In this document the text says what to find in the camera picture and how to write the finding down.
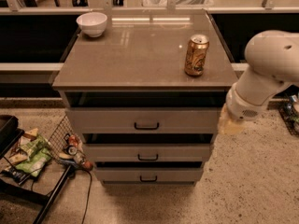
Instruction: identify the grey top drawer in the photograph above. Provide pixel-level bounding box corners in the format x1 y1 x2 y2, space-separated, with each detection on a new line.
65 108 220 134

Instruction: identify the grey drawer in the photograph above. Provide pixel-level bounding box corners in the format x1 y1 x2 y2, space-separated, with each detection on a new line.
83 145 211 162
94 168 204 183
65 108 220 134

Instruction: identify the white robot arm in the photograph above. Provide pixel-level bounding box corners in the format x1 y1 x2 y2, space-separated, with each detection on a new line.
218 30 299 134

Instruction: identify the grey middle drawer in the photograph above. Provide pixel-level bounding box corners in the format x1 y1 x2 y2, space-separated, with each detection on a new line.
83 145 211 162

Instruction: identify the grey drawer cabinet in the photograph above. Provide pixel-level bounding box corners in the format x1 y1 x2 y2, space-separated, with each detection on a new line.
51 9 239 187

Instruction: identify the grey bottom drawer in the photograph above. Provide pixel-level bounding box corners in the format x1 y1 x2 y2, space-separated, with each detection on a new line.
94 168 204 183

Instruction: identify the gold soda can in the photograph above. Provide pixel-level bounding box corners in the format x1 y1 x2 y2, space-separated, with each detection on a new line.
184 34 209 77

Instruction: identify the red soda can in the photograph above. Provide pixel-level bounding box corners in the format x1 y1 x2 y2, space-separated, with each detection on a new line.
64 135 78 156

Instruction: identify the white ceramic bowl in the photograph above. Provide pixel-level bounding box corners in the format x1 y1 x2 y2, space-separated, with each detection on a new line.
76 12 107 37

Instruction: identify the green snack bag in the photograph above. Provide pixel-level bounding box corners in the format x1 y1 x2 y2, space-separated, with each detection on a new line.
16 135 51 177

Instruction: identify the metal railing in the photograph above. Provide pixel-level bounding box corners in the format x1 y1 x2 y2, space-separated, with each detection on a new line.
0 0 299 15

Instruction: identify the black wire basket right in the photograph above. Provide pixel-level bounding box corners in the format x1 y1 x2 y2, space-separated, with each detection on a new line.
278 94 299 136

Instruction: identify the black wire basket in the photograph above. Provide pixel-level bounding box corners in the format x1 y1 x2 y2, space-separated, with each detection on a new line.
278 94 299 136
48 116 74 161

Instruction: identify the black top drawer handle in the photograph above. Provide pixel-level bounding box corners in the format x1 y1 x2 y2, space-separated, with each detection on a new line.
134 122 160 131

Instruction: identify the black cable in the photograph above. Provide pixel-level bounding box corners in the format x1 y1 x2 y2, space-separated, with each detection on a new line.
80 169 93 224

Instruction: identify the black wire basket left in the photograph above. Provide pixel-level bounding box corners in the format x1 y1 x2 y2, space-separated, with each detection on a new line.
48 116 74 161

